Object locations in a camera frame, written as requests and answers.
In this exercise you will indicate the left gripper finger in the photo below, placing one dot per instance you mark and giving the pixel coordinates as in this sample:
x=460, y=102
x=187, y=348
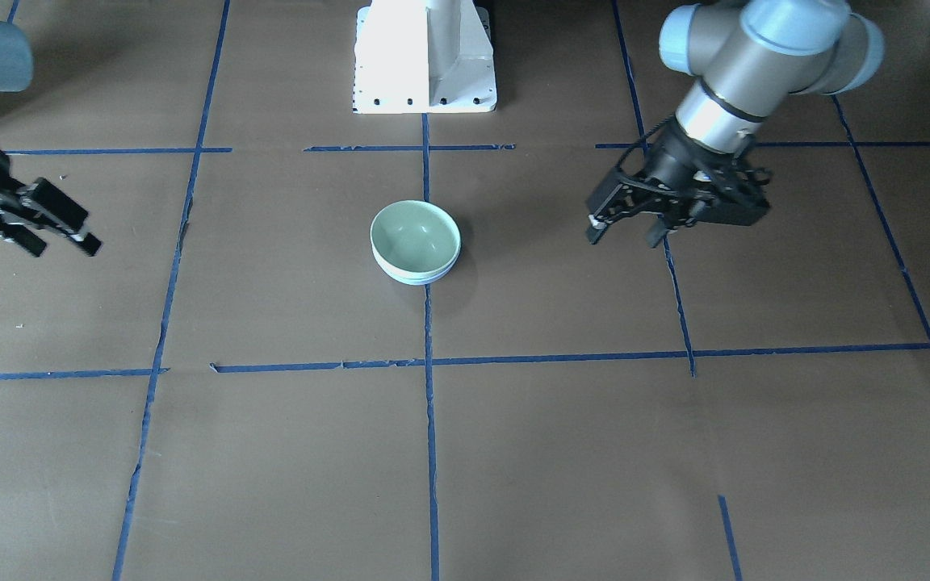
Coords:
x=616, y=197
x=675, y=217

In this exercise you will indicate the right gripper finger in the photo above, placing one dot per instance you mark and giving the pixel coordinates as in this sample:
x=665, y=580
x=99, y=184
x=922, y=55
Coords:
x=45, y=206
x=15, y=229

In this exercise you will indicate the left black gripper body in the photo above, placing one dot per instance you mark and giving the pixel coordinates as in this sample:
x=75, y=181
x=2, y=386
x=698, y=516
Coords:
x=672, y=164

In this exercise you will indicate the green bowl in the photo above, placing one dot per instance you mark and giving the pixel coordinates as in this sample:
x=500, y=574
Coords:
x=416, y=236

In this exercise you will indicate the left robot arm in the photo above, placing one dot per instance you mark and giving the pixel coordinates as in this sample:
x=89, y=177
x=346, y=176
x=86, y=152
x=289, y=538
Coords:
x=745, y=58

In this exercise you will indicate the white pole with base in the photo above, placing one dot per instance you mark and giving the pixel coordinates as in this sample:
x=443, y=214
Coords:
x=423, y=57

